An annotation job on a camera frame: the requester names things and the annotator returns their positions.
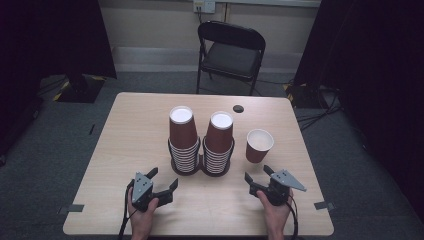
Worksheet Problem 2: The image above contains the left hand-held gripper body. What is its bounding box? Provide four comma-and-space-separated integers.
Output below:
128, 171, 175, 213

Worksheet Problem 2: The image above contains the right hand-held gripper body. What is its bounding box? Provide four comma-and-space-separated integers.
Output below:
249, 169, 308, 207

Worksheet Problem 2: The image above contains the single brown paper cup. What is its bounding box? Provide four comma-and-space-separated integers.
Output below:
245, 128, 275, 164

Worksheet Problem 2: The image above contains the stack of brown paper cups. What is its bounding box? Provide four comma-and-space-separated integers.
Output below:
168, 105, 202, 174
202, 110, 235, 175

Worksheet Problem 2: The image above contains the person's right hand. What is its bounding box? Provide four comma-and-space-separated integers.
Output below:
256, 189, 295, 234

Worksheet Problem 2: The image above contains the person's left hand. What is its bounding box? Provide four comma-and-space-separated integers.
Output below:
127, 188, 160, 234

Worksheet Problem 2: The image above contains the grey tape strip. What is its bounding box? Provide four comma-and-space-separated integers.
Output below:
57, 203, 85, 215
313, 200, 335, 211

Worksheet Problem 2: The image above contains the black stand base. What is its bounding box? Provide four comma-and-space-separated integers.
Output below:
283, 82, 323, 109

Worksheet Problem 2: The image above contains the black folding chair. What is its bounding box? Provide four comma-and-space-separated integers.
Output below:
195, 20, 267, 97

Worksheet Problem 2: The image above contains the black curtain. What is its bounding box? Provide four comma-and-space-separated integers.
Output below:
293, 0, 424, 214
0, 0, 118, 158

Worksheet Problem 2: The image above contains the left hand-held gripper cable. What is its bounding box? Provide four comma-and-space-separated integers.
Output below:
118, 181, 135, 240

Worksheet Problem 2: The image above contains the hand-held gripper cable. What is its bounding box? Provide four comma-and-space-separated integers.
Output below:
118, 181, 135, 240
286, 194, 300, 240

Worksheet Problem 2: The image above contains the right hand-held gripper cable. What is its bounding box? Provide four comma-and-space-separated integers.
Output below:
286, 194, 300, 240

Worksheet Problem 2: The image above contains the bundle of black floor cables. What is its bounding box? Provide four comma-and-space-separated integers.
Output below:
296, 84, 346, 132

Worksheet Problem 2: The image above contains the white wall socket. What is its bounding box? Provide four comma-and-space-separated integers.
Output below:
193, 0, 216, 14

